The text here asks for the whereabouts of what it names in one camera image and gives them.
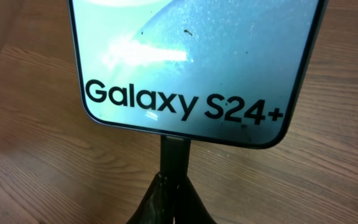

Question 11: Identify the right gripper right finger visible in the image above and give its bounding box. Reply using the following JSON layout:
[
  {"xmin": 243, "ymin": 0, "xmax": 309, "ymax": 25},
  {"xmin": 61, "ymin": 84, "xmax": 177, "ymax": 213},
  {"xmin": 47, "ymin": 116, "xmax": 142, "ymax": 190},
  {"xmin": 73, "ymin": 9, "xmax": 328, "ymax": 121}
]
[{"xmin": 174, "ymin": 177, "xmax": 216, "ymax": 224}]

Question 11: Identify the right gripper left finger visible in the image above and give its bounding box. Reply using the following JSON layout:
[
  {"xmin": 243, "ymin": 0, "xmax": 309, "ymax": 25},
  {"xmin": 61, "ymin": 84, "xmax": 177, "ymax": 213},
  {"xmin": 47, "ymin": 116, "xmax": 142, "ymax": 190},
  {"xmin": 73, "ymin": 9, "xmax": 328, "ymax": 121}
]
[{"xmin": 127, "ymin": 172, "xmax": 174, "ymax": 224}]

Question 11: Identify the Galaxy S24+ smartphone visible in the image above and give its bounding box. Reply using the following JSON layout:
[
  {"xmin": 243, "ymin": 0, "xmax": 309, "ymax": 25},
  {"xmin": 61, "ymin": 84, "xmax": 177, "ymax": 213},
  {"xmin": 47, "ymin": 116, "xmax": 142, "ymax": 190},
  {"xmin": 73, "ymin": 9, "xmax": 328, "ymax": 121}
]
[{"xmin": 68, "ymin": 0, "xmax": 327, "ymax": 149}]

